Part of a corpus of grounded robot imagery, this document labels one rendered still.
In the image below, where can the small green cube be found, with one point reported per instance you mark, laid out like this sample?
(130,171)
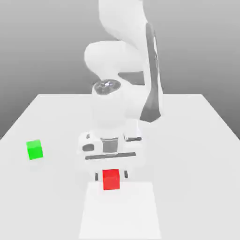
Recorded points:
(34,149)

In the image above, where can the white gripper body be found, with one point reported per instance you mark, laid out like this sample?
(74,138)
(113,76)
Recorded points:
(110,162)

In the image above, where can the small red cube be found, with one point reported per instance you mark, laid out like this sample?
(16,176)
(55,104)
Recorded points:
(111,180)

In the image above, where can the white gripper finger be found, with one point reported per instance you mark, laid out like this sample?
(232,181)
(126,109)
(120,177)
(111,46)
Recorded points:
(125,174)
(96,176)

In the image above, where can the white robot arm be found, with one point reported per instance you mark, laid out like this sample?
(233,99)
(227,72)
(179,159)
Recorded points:
(116,108)

